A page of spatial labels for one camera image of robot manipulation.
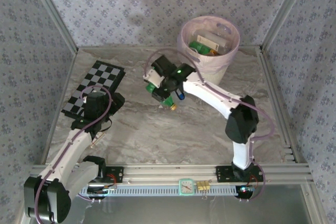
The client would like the black grey chessboard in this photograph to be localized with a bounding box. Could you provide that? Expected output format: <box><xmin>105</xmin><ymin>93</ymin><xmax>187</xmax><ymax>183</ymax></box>
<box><xmin>60</xmin><ymin>60</ymin><xmax>126</xmax><ymax>120</ymax></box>

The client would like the cream plastic bin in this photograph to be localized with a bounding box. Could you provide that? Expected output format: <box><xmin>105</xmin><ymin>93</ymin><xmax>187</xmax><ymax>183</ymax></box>
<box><xmin>176</xmin><ymin>16</ymin><xmax>241</xmax><ymax>86</ymax></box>

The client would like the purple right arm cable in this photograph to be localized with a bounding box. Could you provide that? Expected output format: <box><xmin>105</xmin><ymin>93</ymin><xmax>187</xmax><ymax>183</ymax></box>
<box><xmin>143</xmin><ymin>48</ymin><xmax>276</xmax><ymax>167</ymax></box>

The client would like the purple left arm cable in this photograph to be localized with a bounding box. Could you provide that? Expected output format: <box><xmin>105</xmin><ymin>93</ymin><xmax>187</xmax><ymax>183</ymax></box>
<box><xmin>35</xmin><ymin>86</ymin><xmax>112</xmax><ymax>223</ymax></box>

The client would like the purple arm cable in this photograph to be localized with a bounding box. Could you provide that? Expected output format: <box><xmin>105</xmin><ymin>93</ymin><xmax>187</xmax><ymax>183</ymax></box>
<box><xmin>143</xmin><ymin>48</ymin><xmax>276</xmax><ymax>167</ymax></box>
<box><xmin>35</xmin><ymin>86</ymin><xmax>112</xmax><ymax>223</ymax></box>

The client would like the small teal clock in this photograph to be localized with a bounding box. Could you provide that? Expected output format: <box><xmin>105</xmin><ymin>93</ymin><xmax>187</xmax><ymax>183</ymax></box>
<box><xmin>178</xmin><ymin>178</ymin><xmax>195</xmax><ymax>196</ymax></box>

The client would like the aluminium side rail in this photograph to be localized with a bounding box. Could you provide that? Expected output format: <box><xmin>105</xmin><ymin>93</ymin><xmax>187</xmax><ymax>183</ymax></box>
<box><xmin>39</xmin><ymin>48</ymin><xmax>79</xmax><ymax>166</ymax></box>
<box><xmin>257</xmin><ymin>46</ymin><xmax>316</xmax><ymax>183</ymax></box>

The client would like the pink plastic bin liner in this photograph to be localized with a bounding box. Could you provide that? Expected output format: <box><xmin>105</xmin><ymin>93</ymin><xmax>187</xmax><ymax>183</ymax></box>
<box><xmin>176</xmin><ymin>16</ymin><xmax>241</xmax><ymax>74</ymax></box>

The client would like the red wire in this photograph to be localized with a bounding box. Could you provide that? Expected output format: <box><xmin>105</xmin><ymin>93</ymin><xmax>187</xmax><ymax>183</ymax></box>
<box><xmin>107</xmin><ymin>173</ymin><xmax>118</xmax><ymax>189</ymax></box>
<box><xmin>248</xmin><ymin>175</ymin><xmax>259</xmax><ymax>189</ymax></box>

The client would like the cream stick gold tip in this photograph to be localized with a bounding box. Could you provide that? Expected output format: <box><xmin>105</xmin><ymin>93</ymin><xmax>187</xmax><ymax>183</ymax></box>
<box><xmin>90</xmin><ymin>132</ymin><xmax>106</xmax><ymax>148</ymax></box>

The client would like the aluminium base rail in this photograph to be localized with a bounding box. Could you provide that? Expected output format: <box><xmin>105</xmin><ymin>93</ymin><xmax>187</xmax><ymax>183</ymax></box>
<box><xmin>33</xmin><ymin>165</ymin><xmax>313</xmax><ymax>184</ymax></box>

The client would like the grey slotted cable duct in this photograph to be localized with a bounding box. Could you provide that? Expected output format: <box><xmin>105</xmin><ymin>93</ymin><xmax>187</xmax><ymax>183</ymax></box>
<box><xmin>67</xmin><ymin>183</ymin><xmax>254</xmax><ymax>197</ymax></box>

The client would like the yellow terminal block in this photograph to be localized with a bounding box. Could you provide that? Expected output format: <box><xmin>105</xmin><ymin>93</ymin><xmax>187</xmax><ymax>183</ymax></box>
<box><xmin>196</xmin><ymin>180</ymin><xmax>211</xmax><ymax>191</ymax></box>

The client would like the tall clear Ganten bottle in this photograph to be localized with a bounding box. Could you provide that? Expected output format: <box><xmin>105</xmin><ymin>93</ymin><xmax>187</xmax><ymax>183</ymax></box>
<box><xmin>196</xmin><ymin>31</ymin><xmax>229</xmax><ymax>51</ymax></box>

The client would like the small electronics board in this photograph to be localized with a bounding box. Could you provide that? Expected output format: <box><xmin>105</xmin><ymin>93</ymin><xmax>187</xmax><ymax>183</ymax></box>
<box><xmin>236</xmin><ymin>185</ymin><xmax>257</xmax><ymax>196</ymax></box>
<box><xmin>86</xmin><ymin>185</ymin><xmax>118</xmax><ymax>196</ymax></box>

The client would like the green bottle orange cap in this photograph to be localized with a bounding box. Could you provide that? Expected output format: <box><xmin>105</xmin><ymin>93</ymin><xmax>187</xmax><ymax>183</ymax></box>
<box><xmin>145</xmin><ymin>82</ymin><xmax>178</xmax><ymax>111</ymax></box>

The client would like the aluminium frame post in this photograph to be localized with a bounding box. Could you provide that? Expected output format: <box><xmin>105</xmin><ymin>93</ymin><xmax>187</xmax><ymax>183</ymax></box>
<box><xmin>259</xmin><ymin>0</ymin><xmax>314</xmax><ymax>51</ymax></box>
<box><xmin>25</xmin><ymin>0</ymin><xmax>79</xmax><ymax>54</ymax></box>

